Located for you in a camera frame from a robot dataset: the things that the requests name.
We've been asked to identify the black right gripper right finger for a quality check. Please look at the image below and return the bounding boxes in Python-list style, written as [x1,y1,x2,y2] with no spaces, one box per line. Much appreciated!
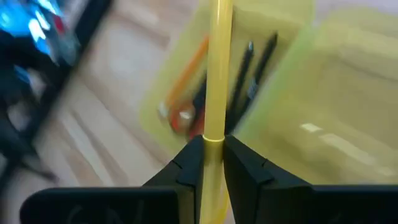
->
[222,135,398,224]

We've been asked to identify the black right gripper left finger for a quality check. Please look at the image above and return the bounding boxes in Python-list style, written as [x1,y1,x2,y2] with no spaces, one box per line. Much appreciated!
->
[20,135,205,224]

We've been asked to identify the red-handled scissors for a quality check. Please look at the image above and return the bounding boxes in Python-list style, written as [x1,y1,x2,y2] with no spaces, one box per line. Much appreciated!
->
[158,101,206,140]

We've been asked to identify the translucent yellow-green supply box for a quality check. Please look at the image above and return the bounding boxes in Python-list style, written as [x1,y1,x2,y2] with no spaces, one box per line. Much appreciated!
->
[139,0,398,187]

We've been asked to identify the thick black pen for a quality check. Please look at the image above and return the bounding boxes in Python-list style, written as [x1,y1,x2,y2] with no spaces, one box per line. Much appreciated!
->
[226,42,254,133]

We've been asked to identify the orange wooden pencil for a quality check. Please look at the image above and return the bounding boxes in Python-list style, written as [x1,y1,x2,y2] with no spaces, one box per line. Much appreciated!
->
[166,35,210,108]

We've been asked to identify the long yellow pencil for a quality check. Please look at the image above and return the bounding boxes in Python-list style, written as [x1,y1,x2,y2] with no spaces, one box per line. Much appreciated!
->
[198,0,234,224]

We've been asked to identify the thin black pen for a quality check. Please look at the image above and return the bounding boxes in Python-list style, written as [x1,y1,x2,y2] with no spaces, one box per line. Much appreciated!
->
[245,32,278,106]

